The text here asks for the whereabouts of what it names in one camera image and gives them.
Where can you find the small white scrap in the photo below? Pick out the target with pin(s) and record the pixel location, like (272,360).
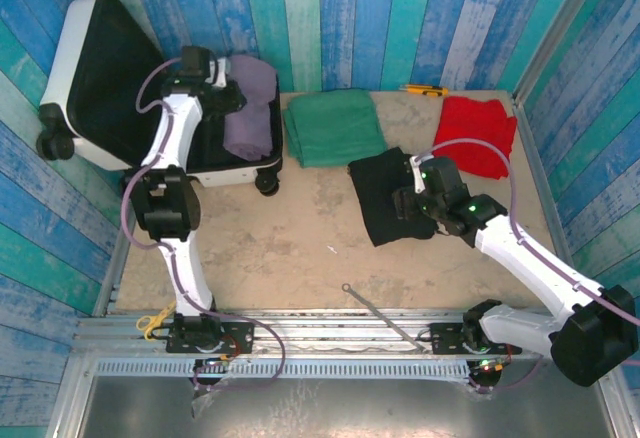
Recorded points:
(331,249)

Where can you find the white hard-shell suitcase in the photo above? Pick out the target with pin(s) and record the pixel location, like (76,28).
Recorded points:
(110,83)

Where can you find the aluminium corner post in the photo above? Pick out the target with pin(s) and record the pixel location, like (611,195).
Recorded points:
(565,28)

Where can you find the small circuit board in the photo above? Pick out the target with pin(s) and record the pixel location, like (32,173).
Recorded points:
(490,365)
(215,360)

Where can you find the green towel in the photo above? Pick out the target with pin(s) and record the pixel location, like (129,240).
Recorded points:
(335,128)

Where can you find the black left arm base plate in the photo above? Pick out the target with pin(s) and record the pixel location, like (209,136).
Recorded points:
(240,338)

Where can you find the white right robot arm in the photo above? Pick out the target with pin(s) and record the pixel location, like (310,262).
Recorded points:
(540,263)

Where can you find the aluminium rail frame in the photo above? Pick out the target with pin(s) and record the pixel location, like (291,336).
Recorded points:
(310,330)

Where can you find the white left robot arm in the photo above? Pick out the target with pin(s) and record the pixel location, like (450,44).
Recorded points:
(175,128)

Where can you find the yellow scissors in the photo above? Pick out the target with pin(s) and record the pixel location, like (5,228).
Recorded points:
(146,323)

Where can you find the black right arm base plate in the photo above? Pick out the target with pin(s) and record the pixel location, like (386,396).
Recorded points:
(445,338)

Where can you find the red towel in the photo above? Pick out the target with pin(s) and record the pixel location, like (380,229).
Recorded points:
(475,123)

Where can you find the black cloth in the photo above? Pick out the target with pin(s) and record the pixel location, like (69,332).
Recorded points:
(375,198)

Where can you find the yellow utility knife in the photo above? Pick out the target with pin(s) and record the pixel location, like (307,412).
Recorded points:
(425,90)

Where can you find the purple towel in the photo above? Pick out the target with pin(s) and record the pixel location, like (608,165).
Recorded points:
(250,108)

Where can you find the steel sheet panel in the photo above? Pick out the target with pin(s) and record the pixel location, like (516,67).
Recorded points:
(350,408)

